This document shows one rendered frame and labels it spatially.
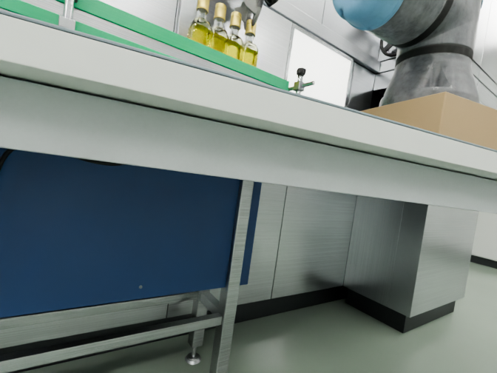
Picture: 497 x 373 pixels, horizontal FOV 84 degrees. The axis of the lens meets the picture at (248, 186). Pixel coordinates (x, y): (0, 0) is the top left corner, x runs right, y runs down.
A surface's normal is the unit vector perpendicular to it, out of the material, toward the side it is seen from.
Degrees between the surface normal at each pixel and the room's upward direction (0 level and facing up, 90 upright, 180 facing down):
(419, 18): 138
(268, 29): 90
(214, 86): 90
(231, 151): 90
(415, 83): 73
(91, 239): 90
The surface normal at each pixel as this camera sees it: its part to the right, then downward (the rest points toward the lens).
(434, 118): -0.92, -0.11
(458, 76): 0.06, -0.26
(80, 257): 0.57, 0.11
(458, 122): 0.37, 0.08
